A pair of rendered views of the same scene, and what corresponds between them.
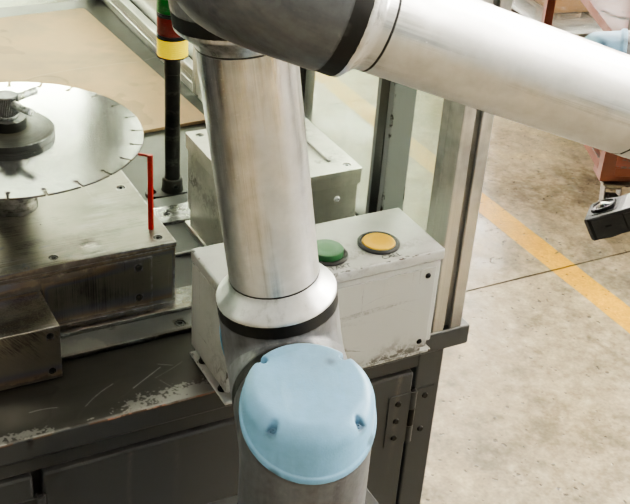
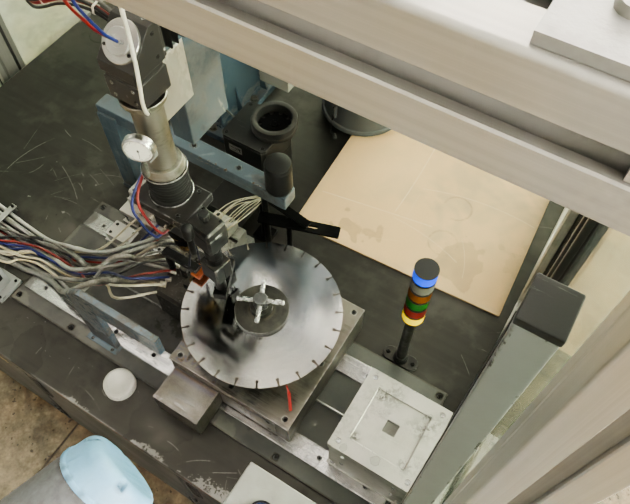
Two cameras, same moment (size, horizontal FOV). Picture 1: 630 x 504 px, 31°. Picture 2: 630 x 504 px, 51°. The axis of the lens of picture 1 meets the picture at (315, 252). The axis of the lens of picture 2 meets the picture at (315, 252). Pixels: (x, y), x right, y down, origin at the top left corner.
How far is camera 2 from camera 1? 1.22 m
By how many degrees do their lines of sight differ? 49
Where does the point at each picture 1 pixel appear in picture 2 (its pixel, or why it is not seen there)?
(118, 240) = (267, 403)
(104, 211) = not seen: hidden behind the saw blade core
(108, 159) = (271, 375)
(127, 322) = (257, 432)
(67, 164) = (251, 361)
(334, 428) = not seen: outside the picture
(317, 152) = (412, 454)
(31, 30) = not seen: hidden behind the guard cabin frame
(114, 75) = (502, 229)
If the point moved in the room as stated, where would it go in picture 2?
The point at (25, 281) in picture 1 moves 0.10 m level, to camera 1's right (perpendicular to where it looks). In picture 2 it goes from (211, 386) to (232, 427)
